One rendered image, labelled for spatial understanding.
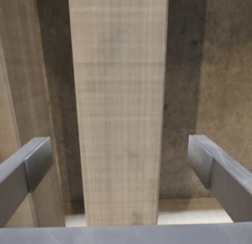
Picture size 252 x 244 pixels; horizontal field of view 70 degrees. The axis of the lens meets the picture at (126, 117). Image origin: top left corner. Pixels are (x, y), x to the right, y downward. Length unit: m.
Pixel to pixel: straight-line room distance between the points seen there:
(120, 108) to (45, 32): 0.28
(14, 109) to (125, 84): 0.13
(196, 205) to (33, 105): 0.44
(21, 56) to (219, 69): 0.38
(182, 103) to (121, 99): 0.25
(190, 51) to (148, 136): 0.26
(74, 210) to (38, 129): 0.28
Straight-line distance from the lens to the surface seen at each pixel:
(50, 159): 0.17
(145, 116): 0.21
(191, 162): 0.17
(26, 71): 0.28
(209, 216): 0.51
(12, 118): 0.25
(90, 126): 0.22
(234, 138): 0.51
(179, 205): 0.52
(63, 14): 0.43
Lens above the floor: 0.40
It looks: 75 degrees down
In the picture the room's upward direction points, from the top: 175 degrees clockwise
